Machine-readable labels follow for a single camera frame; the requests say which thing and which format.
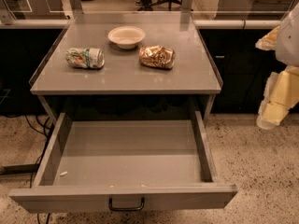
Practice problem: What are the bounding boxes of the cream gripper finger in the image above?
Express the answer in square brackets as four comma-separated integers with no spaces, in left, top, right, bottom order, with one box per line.
[255,26,279,51]
[256,66,299,130]

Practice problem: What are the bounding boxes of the crushed orange soda can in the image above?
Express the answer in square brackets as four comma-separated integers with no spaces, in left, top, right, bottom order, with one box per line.
[139,46,175,70]

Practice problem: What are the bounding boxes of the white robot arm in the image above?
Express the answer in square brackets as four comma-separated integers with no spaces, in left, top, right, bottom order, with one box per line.
[255,4,299,130]

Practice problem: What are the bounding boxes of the open grey top drawer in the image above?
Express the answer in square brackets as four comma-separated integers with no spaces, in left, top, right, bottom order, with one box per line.
[9,112,237,213]

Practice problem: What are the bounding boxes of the grey cabinet with top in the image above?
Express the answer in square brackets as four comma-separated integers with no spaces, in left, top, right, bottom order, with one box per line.
[31,12,221,117]

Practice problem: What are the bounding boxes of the crushed green white can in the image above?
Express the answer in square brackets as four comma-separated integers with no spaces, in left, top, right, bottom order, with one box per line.
[65,48,105,69]

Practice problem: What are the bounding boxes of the white paper bowl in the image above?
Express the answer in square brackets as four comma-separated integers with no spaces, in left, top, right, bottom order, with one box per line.
[108,26,146,49]

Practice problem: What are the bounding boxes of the black drawer handle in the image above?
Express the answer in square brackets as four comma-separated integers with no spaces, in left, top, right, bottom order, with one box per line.
[108,197,145,212]

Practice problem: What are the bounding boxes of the black floor cables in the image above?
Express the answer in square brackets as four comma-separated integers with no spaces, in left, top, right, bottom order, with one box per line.
[23,115,54,224]

